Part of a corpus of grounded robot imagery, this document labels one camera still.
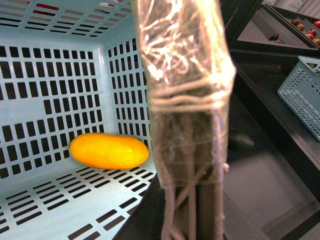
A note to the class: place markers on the yellow mango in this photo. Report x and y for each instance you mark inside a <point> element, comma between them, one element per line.
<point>109,151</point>

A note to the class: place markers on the green avocado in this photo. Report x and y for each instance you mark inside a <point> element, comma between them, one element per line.
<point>238,140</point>

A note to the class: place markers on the light blue plastic basket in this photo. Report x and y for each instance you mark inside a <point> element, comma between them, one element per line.
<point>68,67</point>

